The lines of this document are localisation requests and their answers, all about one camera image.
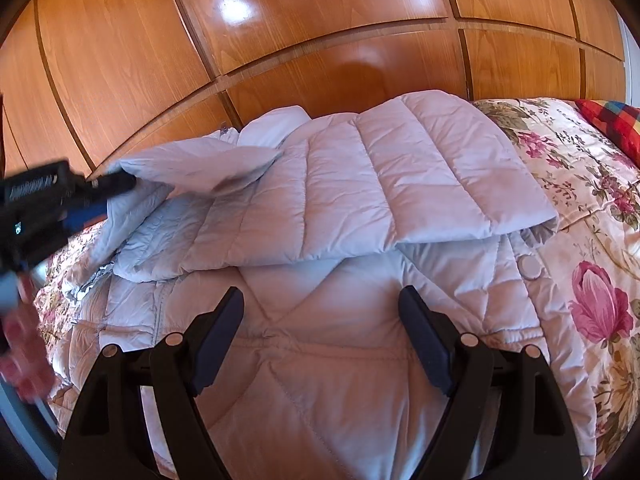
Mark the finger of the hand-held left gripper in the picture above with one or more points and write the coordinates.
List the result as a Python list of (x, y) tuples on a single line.
[(112, 184), (85, 212)]

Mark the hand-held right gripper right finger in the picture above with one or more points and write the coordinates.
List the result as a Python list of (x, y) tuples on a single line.
[(425, 342)]

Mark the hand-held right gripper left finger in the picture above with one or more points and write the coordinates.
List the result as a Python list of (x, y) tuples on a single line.
[(220, 342)]

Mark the white quilted jacket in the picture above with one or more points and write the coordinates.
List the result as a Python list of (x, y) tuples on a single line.
[(325, 200)]

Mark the person's left forearm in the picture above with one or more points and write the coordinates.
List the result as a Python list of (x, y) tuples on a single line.
[(25, 355)]

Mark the floral bedspread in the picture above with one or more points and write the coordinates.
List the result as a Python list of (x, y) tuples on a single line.
[(590, 260)]

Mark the colourful plaid pillow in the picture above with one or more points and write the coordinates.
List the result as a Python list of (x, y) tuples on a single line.
[(615, 125)]

